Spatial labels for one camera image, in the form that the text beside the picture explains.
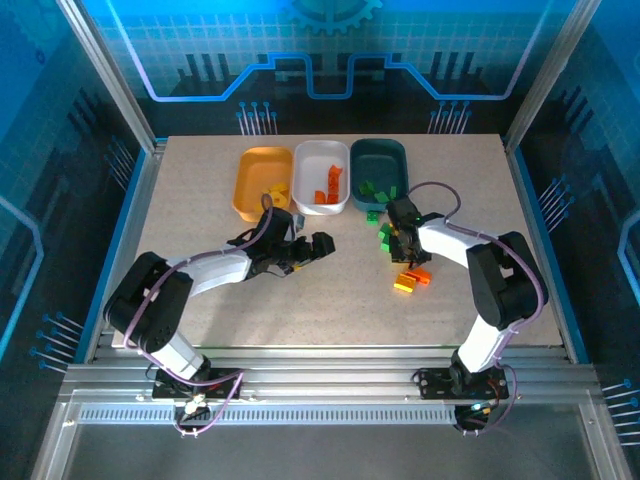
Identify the teal plastic container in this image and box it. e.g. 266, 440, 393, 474
349, 137, 411, 213

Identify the orange plastic container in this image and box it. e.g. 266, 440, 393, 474
232, 145, 295, 223

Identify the white plastic container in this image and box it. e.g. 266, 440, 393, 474
291, 139, 351, 217

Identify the blue circuit print wide panel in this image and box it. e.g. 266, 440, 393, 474
79, 0, 576, 136

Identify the blue circuit print side panel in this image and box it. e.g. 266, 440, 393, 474
509, 0, 640, 451
0, 0, 151, 480

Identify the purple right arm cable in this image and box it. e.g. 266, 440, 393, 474
405, 181, 547, 435

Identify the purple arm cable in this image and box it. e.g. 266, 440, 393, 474
122, 193, 276, 437
405, 181, 547, 435

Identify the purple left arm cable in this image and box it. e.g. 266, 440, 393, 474
122, 193, 276, 437

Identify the aluminium side rail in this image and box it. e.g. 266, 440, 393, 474
82, 138, 169, 364
502, 135, 594, 364

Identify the aluminium frame cross rail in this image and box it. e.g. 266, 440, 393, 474
62, 344, 606, 406

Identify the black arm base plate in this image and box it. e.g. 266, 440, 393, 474
151, 367, 249, 401
413, 367, 512, 401

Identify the slotted grey cable duct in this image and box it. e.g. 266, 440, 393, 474
77, 405, 459, 427

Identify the aluminium frame post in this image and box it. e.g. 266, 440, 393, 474
503, 0, 604, 149
55, 0, 169, 154

